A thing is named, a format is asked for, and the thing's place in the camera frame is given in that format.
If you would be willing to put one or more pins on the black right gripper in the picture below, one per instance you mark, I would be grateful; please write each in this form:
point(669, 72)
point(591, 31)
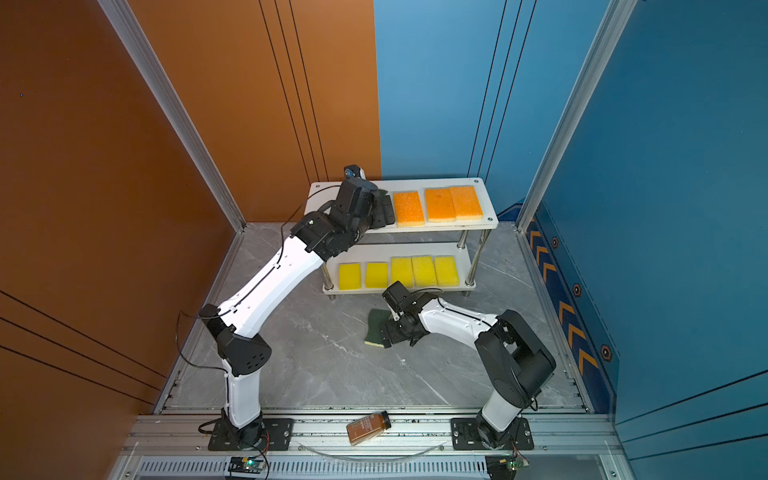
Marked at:
point(392, 335)

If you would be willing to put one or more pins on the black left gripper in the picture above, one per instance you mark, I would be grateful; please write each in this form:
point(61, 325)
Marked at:
point(379, 218)

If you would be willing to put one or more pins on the green scouring sponge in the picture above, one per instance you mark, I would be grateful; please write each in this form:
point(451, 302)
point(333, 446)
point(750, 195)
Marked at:
point(375, 321)

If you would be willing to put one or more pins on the yellow sponge stack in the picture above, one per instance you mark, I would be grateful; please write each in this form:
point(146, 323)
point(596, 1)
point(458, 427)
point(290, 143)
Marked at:
point(377, 275)

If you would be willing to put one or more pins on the orange sponge stack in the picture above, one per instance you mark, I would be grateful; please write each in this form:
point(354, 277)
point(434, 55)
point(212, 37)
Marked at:
point(466, 203)

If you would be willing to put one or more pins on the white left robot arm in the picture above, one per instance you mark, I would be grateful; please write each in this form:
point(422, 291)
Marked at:
point(235, 327)

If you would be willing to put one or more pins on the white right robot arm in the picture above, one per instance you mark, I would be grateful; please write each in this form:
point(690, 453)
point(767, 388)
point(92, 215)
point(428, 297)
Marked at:
point(515, 359)

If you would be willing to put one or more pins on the white two-tier shelf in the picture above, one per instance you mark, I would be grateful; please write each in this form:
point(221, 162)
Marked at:
point(462, 240)

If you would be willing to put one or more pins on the brown spice bottle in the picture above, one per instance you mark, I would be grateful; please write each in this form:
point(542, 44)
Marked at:
point(368, 427)

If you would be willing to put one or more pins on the circuit board right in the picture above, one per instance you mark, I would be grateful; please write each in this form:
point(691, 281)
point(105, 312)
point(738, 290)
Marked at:
point(510, 464)

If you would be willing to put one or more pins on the green circuit board left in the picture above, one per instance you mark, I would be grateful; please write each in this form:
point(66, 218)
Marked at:
point(247, 465)

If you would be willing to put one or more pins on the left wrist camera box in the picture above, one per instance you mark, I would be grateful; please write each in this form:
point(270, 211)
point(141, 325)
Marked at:
point(354, 172)

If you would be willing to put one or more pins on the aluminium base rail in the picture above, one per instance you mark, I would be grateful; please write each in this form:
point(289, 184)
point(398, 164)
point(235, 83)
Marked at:
point(381, 443)

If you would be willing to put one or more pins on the aluminium corner post left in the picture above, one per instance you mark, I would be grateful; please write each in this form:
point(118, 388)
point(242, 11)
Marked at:
point(127, 27)

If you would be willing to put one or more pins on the aluminium corner post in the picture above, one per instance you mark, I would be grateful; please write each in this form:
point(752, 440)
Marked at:
point(607, 37)
point(127, 27)

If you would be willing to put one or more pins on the aluminium corner post right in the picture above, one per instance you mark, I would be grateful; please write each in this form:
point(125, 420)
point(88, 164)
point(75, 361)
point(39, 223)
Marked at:
point(607, 37)

